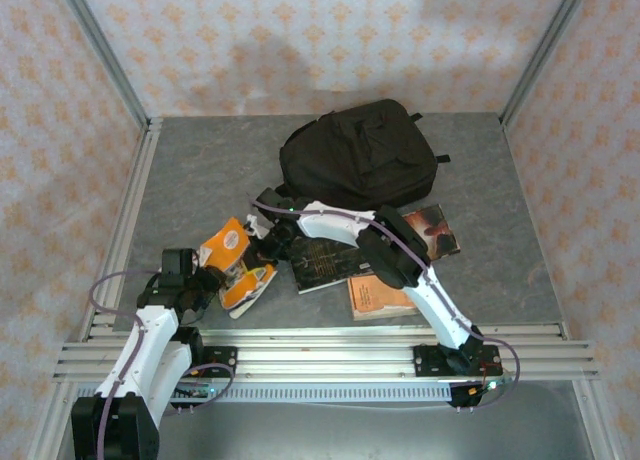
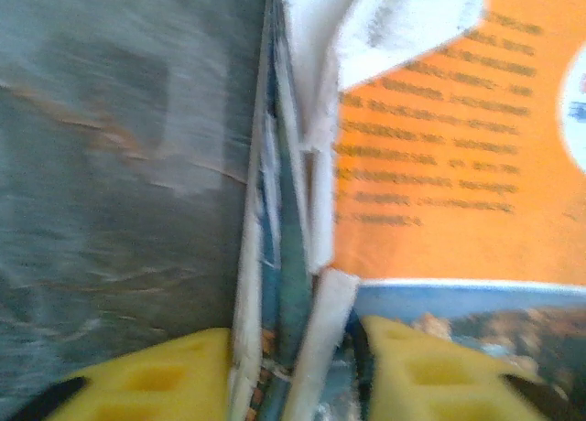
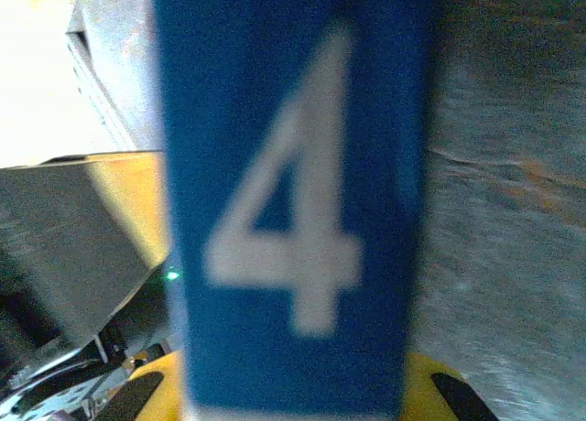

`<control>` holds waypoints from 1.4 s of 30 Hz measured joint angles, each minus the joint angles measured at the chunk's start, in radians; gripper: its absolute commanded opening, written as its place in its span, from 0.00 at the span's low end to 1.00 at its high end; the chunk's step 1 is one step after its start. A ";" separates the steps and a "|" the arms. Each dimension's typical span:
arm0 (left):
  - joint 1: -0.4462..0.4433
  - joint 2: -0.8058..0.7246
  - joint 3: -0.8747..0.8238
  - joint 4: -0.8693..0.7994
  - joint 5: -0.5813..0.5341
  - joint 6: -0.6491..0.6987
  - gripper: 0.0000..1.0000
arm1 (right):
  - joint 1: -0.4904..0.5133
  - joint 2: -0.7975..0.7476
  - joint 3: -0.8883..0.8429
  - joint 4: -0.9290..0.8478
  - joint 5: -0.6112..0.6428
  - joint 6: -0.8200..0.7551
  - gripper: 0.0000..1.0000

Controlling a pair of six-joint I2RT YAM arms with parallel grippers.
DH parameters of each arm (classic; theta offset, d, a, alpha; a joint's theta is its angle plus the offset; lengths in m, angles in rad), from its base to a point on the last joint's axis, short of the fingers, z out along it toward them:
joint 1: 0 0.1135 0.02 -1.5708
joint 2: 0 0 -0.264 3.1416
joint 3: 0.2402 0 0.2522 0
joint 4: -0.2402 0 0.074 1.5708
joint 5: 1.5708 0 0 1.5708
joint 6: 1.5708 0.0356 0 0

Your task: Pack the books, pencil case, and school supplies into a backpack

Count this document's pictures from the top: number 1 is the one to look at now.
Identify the dark Three Days book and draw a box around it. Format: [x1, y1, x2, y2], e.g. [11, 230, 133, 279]
[399, 204, 462, 259]

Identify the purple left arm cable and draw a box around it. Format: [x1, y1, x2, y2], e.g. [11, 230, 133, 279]
[88, 268, 236, 460]

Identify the black backpack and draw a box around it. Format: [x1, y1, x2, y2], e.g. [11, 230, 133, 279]
[278, 98, 451, 212]

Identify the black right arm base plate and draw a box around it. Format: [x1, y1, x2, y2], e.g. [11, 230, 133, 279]
[413, 344, 502, 379]

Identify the slotted grey cable duct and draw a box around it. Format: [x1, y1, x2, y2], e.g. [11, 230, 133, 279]
[74, 382, 454, 405]

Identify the aluminium frame post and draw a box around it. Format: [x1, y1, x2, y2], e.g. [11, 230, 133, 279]
[574, 384, 626, 460]
[499, 0, 597, 129]
[27, 379, 76, 460]
[53, 0, 151, 131]

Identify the aluminium front rail beam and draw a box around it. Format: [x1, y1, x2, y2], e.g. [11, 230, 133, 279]
[52, 322, 599, 384]

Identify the small green circuit board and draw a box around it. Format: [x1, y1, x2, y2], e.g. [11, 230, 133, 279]
[169, 382, 224, 400]
[467, 377, 516, 397]

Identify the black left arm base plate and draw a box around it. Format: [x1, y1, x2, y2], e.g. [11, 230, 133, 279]
[194, 346, 239, 380]

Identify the aluminium side rail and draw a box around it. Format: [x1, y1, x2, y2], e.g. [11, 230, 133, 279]
[79, 117, 164, 341]
[498, 114, 571, 341]

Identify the black paperback book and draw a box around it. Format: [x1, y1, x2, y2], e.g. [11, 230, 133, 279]
[288, 234, 377, 295]

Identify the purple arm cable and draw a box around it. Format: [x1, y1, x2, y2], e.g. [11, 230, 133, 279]
[248, 197, 522, 412]
[88, 268, 236, 460]

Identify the orange magazine book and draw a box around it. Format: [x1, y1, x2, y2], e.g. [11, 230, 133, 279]
[198, 217, 279, 319]

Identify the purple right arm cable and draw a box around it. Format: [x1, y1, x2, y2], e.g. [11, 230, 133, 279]
[248, 197, 522, 412]

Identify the grey metal panel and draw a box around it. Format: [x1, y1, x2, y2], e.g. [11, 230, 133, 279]
[54, 402, 596, 460]

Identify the tan orange paperback book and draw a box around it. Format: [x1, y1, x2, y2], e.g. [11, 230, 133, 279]
[347, 274, 422, 322]

